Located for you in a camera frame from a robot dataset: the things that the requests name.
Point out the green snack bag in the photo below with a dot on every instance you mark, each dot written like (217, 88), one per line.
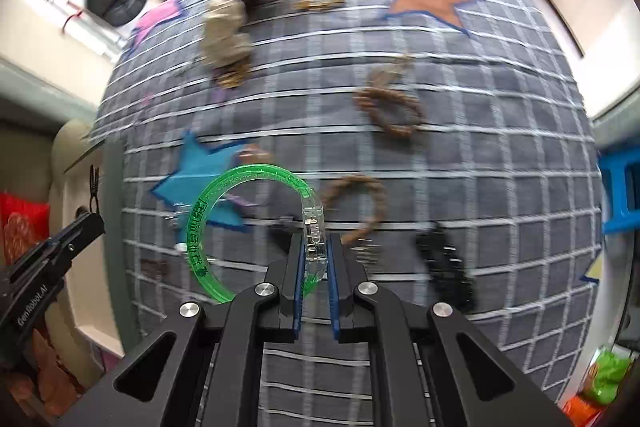
(607, 374)

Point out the orange packet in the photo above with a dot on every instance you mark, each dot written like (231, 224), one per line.
(580, 409)

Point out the green plastic bangle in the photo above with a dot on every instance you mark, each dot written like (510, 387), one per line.
(197, 232)

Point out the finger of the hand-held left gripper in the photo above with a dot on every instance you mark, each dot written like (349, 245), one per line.
(75, 227)
(82, 238)

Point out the small black clip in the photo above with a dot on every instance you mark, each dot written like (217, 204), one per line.
(279, 232)

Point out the beige scrunchie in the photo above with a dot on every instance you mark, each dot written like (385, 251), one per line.
(225, 32)

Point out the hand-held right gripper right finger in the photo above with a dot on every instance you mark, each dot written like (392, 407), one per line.
(334, 292)

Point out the blue plastic stool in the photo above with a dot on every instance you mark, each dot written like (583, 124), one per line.
(620, 207)

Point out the orange patterned cloth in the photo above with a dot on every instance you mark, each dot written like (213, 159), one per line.
(50, 372)

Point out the red embroidered cushion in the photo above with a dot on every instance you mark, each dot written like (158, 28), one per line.
(22, 227)

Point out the black hair comb clip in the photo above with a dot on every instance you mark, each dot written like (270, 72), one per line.
(445, 264)

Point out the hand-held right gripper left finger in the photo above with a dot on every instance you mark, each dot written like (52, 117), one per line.
(299, 287)

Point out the grey plaid star blanket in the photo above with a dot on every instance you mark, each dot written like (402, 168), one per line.
(500, 157)

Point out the beige sofa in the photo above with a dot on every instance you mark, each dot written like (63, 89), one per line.
(65, 157)

